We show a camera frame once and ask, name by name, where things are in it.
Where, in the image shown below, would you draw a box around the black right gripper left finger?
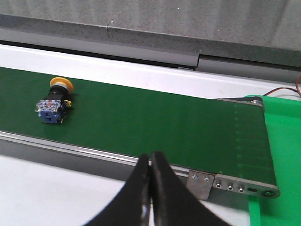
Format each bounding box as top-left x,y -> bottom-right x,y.
89,154 -> 151,226

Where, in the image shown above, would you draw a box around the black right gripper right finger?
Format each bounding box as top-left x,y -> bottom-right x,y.
150,151 -> 229,226

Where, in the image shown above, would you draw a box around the green conveyor belt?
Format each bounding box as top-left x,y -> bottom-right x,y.
0,68 -> 276,185

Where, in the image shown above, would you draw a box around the bright green plastic bin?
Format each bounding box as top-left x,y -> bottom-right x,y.
249,97 -> 301,226

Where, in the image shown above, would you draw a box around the grey speckled stone counter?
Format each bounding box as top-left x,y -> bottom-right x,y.
0,0 -> 301,67

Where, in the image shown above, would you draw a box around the steel conveyor end bracket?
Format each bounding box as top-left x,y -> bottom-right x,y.
186,170 -> 280,201

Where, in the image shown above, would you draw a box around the aluminium near conveyor rail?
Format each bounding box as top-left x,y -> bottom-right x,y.
0,130 -> 191,178

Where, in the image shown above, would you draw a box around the yellow push button switch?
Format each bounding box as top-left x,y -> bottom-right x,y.
35,77 -> 74,124

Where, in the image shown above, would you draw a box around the grey far conveyor rail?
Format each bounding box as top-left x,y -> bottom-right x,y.
0,44 -> 300,100

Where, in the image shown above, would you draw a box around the red and black wires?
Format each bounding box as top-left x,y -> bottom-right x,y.
262,75 -> 301,97

